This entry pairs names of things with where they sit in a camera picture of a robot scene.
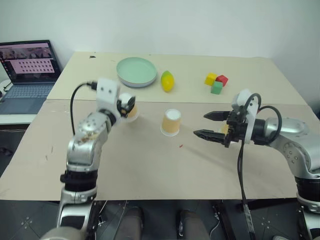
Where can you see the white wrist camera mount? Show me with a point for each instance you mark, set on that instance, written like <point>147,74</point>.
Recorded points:
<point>107,92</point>
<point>247,110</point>

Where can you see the red cube block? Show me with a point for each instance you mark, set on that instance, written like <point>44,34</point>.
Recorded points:
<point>223,80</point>

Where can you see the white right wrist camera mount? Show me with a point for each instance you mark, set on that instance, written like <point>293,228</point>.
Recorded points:
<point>247,110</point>

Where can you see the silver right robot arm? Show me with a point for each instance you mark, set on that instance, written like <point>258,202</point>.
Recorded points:
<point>297,147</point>

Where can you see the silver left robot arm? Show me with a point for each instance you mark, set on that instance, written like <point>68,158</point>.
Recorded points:
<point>85,147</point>

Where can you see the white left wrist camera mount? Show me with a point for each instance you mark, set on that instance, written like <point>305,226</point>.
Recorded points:
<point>107,92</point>

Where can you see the yellow green toy lemon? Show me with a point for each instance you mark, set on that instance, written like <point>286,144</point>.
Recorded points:
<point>167,81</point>

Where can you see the yellow cube block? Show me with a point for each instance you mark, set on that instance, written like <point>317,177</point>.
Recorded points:
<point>210,79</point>

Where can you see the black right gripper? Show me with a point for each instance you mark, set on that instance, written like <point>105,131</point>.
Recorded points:
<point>235,127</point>

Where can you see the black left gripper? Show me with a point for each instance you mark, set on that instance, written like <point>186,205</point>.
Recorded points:
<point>123,106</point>

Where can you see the green cube block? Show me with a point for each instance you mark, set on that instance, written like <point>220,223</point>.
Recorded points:
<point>216,88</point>

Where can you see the dark rounded shape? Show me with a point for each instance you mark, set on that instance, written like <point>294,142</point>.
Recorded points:
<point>192,225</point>
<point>131,223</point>

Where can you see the grey open laptop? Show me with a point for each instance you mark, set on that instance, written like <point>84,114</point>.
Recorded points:
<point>27,75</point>

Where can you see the tan brown table sheet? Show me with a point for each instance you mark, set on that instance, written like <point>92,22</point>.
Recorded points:
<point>155,165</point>

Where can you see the orange paper cup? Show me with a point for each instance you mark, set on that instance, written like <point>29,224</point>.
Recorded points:
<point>171,123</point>
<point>133,113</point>

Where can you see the light beige table sheet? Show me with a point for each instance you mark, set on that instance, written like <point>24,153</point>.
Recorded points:
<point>190,90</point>

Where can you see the mint green plate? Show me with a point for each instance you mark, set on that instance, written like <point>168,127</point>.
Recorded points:
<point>136,70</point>

